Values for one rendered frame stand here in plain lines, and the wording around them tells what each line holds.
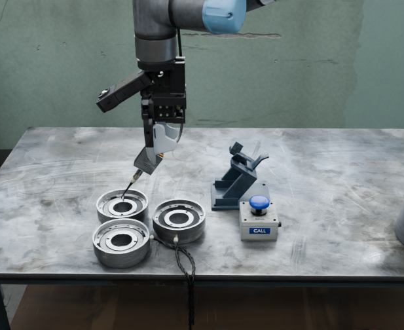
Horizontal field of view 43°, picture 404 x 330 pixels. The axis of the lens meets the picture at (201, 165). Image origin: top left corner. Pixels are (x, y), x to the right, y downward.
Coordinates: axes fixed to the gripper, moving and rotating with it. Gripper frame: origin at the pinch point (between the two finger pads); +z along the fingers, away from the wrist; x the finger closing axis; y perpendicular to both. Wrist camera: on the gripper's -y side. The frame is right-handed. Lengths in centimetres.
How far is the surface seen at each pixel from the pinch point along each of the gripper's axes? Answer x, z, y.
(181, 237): -12.5, 10.8, 6.2
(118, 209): -2.0, 11.8, -7.3
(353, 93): 153, 49, 86
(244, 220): -10.4, 8.6, 18.3
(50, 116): 155, 62, -69
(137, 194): 0.6, 9.6, -3.3
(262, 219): -9.9, 8.6, 21.8
